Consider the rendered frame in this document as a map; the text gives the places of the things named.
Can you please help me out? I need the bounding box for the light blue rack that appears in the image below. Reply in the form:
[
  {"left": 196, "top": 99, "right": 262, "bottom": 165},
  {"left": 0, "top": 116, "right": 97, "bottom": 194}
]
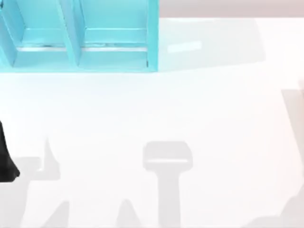
[{"left": 0, "top": 0, "right": 159, "bottom": 73}]

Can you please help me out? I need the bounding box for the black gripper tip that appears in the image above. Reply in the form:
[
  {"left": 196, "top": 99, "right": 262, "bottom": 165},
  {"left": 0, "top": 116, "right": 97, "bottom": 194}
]
[{"left": 0, "top": 121, "right": 20, "bottom": 183}]

